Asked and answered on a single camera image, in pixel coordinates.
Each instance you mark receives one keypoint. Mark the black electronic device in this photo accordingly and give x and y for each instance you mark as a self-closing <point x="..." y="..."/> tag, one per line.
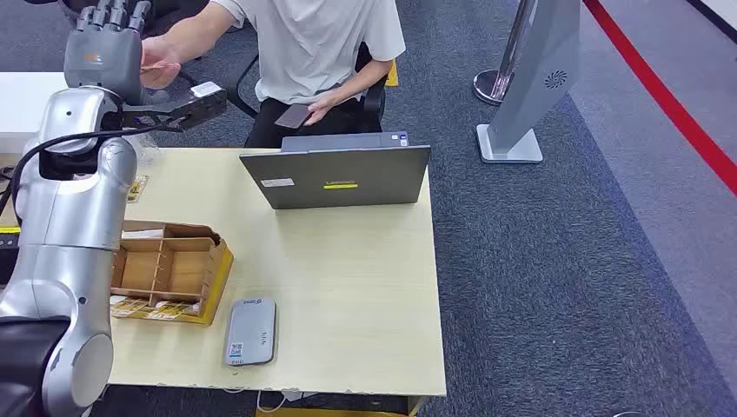
<point x="7" y="256"/>

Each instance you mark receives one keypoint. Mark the person's left forearm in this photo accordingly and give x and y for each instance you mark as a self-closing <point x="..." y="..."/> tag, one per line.
<point x="360" y="80"/>

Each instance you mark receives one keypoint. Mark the white key card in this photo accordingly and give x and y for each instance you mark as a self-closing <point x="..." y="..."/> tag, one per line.
<point x="143" y="233"/>

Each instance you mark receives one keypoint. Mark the dark smartphone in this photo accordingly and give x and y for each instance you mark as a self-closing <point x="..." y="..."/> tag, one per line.
<point x="292" y="116"/>

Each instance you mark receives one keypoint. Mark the grey kiosk stand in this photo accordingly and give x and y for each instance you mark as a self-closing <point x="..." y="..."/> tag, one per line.
<point x="535" y="75"/>

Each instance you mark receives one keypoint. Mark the chrome stanchion post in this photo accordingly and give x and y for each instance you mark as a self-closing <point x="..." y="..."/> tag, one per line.
<point x="506" y="69"/>

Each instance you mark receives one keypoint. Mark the person's right forearm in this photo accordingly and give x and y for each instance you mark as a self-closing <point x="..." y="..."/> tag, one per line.
<point x="198" y="29"/>

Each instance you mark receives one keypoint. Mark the white desk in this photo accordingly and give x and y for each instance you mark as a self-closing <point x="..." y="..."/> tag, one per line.
<point x="26" y="103"/>

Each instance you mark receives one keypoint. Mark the cardboard divider box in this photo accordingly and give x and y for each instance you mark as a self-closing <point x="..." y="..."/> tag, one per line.
<point x="173" y="270"/>

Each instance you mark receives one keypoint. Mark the person's left hand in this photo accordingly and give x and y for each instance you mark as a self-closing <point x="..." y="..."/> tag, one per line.
<point x="322" y="106"/>

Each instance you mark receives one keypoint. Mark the person's right hand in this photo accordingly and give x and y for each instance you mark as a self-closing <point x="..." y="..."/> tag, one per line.
<point x="158" y="57"/>

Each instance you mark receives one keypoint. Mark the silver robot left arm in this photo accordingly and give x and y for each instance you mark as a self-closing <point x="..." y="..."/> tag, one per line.
<point x="69" y="219"/>

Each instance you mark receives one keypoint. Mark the black office chair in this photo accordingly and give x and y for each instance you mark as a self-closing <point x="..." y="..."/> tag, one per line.
<point x="373" y="101"/>
<point x="170" y="10"/>

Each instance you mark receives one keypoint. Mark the person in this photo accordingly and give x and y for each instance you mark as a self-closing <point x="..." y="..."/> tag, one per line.
<point x="311" y="46"/>

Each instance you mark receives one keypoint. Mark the grey laptop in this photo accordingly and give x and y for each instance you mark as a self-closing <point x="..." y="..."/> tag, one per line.
<point x="339" y="178"/>

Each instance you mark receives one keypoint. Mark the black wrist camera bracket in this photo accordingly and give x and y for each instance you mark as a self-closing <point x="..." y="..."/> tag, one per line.
<point x="196" y="106"/>

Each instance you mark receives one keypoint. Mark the yellow floor tape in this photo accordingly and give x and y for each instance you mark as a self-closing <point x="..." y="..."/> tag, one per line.
<point x="393" y="75"/>

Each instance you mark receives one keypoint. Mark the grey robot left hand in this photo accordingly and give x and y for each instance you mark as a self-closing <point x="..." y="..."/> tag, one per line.
<point x="103" y="60"/>

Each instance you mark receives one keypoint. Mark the clear acrylic card holder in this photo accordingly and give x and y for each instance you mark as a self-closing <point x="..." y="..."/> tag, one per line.
<point x="145" y="152"/>

